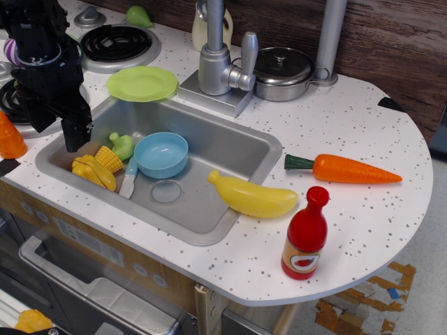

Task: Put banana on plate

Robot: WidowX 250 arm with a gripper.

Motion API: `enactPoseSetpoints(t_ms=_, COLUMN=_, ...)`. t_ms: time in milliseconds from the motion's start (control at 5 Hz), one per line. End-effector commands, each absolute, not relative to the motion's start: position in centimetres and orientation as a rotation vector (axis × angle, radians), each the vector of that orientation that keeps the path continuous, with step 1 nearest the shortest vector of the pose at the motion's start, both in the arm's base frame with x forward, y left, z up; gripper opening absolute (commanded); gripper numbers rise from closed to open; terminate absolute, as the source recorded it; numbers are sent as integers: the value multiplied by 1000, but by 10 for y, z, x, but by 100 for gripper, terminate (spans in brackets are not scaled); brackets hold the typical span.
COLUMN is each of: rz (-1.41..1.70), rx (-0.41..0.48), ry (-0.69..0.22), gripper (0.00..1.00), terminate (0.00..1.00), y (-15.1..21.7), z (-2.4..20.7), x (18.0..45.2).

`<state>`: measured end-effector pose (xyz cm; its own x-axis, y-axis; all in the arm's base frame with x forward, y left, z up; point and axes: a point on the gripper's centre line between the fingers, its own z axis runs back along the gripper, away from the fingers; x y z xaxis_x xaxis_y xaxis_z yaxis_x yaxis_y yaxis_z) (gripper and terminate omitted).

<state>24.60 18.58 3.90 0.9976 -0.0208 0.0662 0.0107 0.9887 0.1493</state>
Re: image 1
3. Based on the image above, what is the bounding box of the yellow toy bell pepper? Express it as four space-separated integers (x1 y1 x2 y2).
71 155 117 191

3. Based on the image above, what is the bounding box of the silver oven door handle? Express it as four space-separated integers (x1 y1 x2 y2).
19 236 180 334

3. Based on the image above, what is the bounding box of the purple striped toy onion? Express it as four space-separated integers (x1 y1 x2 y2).
3 38 23 68

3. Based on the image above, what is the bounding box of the silver metal sink basin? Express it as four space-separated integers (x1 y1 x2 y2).
36 97 282 245

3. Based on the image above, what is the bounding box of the orange toy juice bottle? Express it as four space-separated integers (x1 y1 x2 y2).
1 112 27 159

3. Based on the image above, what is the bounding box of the red toy ketchup bottle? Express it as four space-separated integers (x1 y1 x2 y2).
281 186 330 280

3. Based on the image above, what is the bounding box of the green toy pear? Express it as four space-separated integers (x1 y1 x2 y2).
126 5 153 28

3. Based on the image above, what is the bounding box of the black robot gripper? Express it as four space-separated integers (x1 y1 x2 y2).
13 48 93 153

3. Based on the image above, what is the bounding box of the yellow toy banana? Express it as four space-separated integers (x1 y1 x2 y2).
207 170 299 218

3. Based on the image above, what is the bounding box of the silver left stove knob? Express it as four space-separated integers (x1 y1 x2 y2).
0 61 14 85

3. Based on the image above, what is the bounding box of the black tape patch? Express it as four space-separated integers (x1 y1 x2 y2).
378 97 405 112

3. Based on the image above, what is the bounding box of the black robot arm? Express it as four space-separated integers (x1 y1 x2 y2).
1 1 93 153

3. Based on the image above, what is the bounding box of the silver toy faucet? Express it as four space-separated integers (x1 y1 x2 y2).
178 1 258 117

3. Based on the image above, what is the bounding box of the blue plastic bowl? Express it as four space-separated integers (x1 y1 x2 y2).
133 132 189 179

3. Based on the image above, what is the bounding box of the green plastic plate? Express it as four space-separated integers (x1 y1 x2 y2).
105 66 178 103

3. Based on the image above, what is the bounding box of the grey vertical pole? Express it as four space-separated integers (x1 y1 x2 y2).
312 0 347 87

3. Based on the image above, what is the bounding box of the silver stove knob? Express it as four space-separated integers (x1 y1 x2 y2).
74 6 106 29
0 61 14 85

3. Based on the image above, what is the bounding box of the orange toy carrot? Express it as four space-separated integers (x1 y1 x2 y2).
284 154 402 184

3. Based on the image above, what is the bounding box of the green toy broccoli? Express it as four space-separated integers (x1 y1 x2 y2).
109 133 134 161

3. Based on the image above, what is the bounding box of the cream toy milk jug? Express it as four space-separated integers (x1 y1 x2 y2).
191 1 233 52

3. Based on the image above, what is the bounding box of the yellow toy corn cob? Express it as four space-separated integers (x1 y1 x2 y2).
94 146 124 174

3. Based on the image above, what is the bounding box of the yellow object bottom left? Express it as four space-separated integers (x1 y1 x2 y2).
14 309 53 334

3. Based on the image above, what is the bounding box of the toy knife blue handle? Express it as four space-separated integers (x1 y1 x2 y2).
119 156 138 199

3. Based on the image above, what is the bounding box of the steel pot with lid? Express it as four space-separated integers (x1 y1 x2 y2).
253 47 331 102

